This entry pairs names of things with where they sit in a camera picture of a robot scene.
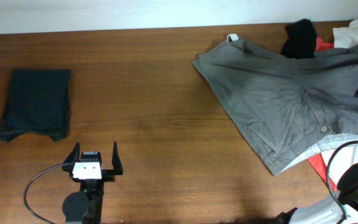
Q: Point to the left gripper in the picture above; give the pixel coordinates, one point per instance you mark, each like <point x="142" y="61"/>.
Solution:
<point x="109" y="175"/>

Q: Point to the grey shorts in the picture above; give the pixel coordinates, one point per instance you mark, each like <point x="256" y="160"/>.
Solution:
<point x="286" y="109"/>

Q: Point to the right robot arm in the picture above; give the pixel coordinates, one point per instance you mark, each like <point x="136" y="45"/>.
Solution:
<point x="345" y="210"/>

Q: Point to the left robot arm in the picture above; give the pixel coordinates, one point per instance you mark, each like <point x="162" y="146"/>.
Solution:
<point x="85" y="206"/>

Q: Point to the folded dark green garment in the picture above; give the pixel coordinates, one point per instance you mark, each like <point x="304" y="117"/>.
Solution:
<point x="37" y="102"/>

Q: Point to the black garment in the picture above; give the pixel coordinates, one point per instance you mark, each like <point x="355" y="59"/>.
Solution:
<point x="301" y="42"/>

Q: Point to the white garment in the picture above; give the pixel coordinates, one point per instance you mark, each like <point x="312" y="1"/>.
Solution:
<point x="346" y="37"/>

